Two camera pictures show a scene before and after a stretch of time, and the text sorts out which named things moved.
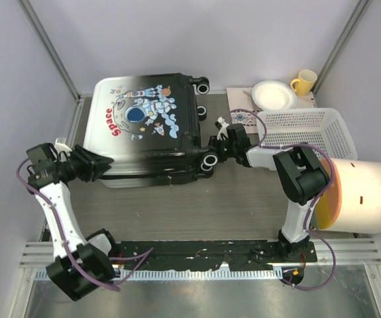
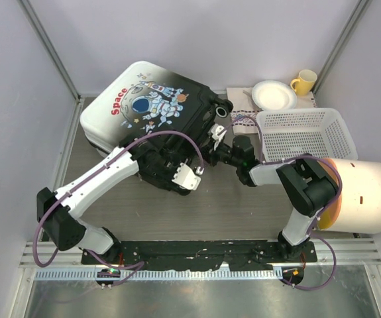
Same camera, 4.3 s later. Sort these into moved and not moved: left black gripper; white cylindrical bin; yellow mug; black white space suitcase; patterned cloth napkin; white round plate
Moved: black white space suitcase; left black gripper
Not moved: yellow mug; white round plate; patterned cloth napkin; white cylindrical bin
